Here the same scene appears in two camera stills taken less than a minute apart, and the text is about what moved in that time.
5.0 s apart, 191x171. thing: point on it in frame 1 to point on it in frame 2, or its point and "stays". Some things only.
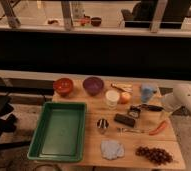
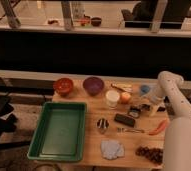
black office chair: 142,15 stays
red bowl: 63,86 stays
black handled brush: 135,109 stays
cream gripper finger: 165,114 to 153,110
